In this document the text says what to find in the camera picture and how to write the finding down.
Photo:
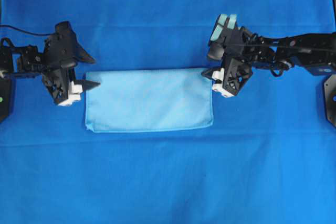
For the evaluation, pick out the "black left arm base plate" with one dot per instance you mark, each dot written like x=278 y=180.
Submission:
x=7 y=98

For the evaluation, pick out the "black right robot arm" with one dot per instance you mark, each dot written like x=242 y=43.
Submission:
x=314 y=52

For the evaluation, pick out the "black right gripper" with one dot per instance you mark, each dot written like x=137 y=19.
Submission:
x=230 y=77

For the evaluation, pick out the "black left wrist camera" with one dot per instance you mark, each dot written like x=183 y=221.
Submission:
x=62 y=49

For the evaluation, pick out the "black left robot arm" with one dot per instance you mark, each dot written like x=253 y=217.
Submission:
x=22 y=62

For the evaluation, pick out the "dark blue table cloth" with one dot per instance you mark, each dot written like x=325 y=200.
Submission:
x=269 y=156

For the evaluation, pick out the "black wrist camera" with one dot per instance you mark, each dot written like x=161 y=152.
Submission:
x=62 y=49
x=227 y=38

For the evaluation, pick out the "light blue towel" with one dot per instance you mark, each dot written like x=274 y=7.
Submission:
x=137 y=101

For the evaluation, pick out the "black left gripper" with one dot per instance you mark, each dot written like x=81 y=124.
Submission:
x=63 y=86

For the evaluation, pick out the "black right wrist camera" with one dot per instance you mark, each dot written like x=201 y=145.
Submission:
x=227 y=38

